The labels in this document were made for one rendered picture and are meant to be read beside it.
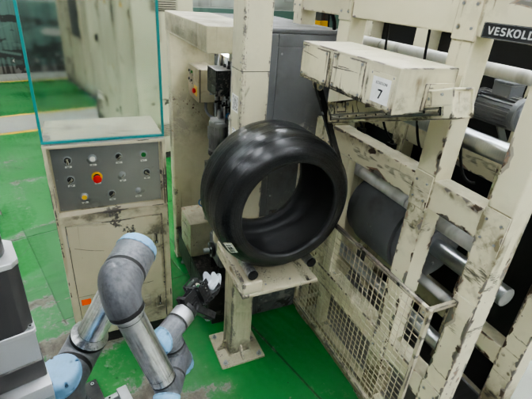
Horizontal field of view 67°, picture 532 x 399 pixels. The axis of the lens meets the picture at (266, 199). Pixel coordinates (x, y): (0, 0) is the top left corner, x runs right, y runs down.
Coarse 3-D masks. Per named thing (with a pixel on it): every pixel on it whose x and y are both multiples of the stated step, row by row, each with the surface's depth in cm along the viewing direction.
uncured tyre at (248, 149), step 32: (256, 128) 158; (288, 128) 157; (224, 160) 153; (256, 160) 146; (288, 160) 149; (320, 160) 155; (224, 192) 148; (320, 192) 191; (224, 224) 152; (256, 224) 193; (288, 224) 197; (320, 224) 185; (256, 256) 164; (288, 256) 171
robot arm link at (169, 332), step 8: (168, 320) 127; (176, 320) 127; (160, 328) 125; (168, 328) 125; (176, 328) 126; (184, 328) 129; (160, 336) 122; (168, 336) 123; (176, 336) 125; (168, 344) 122; (176, 344) 126; (168, 352) 125
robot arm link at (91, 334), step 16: (128, 240) 113; (144, 240) 115; (112, 256) 106; (128, 256) 107; (144, 256) 111; (144, 272) 108; (96, 304) 119; (96, 320) 121; (80, 336) 125; (96, 336) 124; (80, 352) 125; (96, 352) 127
